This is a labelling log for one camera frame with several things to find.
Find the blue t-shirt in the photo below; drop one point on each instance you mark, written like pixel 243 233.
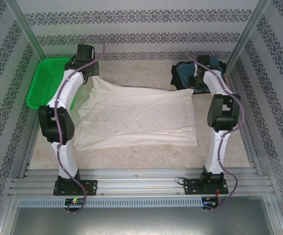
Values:
pixel 184 76

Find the green plastic basket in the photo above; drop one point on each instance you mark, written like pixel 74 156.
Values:
pixel 43 83

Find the white t-shirt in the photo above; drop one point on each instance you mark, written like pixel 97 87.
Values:
pixel 141 115

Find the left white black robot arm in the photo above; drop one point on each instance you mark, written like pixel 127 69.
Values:
pixel 68 85

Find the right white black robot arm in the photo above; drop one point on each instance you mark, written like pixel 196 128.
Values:
pixel 217 151

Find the black folded t-shirt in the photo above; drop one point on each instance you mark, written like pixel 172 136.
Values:
pixel 174 78

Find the pink folded cloth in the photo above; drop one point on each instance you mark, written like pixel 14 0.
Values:
pixel 227 78

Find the grey metal bottom panel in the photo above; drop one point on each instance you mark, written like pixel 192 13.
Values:
pixel 141 220

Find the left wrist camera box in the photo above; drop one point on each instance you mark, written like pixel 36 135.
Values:
pixel 85 52

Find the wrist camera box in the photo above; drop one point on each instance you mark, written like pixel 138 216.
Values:
pixel 85 52
pixel 204 60

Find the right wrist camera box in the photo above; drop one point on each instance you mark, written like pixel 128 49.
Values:
pixel 204 60

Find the aluminium frame post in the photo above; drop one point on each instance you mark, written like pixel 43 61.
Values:
pixel 250 29
pixel 30 36

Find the aluminium side rail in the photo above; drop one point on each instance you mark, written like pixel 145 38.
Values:
pixel 251 147
pixel 32 147

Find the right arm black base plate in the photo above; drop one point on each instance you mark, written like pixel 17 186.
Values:
pixel 190 187

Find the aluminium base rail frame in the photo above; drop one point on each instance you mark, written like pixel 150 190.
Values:
pixel 141 182

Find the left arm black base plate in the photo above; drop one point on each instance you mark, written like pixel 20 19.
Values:
pixel 91 186

